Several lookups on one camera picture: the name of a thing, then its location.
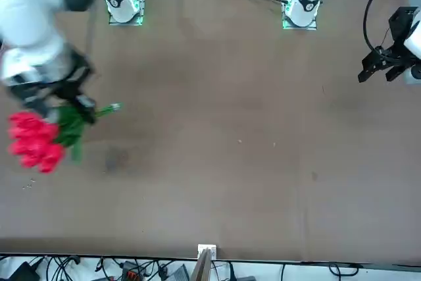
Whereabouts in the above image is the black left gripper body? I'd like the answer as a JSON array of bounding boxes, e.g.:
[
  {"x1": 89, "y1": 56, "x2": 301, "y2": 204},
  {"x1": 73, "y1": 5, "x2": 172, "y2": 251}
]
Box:
[{"x1": 381, "y1": 7, "x2": 420, "y2": 61}]

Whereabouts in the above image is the red tulip bouquet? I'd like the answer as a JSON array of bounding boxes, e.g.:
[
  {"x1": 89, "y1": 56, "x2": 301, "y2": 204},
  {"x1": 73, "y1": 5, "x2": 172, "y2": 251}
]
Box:
[{"x1": 7, "y1": 102, "x2": 123, "y2": 175}]

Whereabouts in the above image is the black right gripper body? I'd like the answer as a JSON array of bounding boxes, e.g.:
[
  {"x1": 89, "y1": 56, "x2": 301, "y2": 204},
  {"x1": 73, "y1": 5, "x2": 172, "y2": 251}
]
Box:
[{"x1": 42, "y1": 45, "x2": 96, "y2": 101}]

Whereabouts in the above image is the black power brick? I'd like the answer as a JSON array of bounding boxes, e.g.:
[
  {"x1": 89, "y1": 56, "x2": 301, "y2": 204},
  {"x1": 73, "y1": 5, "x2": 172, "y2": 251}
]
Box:
[{"x1": 6, "y1": 261, "x2": 39, "y2": 281}]

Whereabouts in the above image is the black and orange hub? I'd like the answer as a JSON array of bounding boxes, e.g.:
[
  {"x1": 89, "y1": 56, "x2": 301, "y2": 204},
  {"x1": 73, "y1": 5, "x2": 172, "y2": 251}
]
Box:
[{"x1": 120, "y1": 261, "x2": 141, "y2": 281}]

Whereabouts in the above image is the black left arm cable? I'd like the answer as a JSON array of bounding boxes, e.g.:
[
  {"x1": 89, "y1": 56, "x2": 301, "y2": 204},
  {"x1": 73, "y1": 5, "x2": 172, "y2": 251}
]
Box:
[{"x1": 362, "y1": 0, "x2": 395, "y2": 55}]

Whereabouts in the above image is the grey power adapter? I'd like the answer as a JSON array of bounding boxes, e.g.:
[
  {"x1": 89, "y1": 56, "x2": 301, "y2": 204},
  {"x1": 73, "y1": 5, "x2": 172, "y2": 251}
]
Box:
[{"x1": 170, "y1": 263, "x2": 191, "y2": 281}]

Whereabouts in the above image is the upright aluminium post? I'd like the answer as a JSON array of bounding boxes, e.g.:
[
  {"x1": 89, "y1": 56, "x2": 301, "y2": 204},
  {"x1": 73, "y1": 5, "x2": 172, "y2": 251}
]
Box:
[{"x1": 192, "y1": 243, "x2": 218, "y2": 281}]

